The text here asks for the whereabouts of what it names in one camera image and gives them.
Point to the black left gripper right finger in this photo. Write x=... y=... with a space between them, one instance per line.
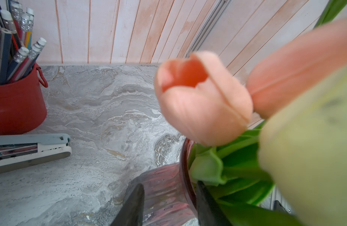
x=209 y=213

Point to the pink tulip rear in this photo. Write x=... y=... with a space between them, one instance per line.
x=296 y=67

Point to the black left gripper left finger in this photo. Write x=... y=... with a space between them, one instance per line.
x=131 y=213

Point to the white and blue stapler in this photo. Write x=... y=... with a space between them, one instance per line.
x=21 y=151

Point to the cream white tulip near pink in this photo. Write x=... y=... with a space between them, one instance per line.
x=303 y=147

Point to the pink tulip front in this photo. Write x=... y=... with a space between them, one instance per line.
x=200 y=98

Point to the red metal pencil bucket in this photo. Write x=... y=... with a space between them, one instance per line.
x=22 y=107

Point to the bundle of pencils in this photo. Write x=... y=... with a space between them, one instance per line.
x=18 y=53

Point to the dark red ribbed glass vase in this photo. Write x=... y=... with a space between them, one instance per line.
x=170 y=199

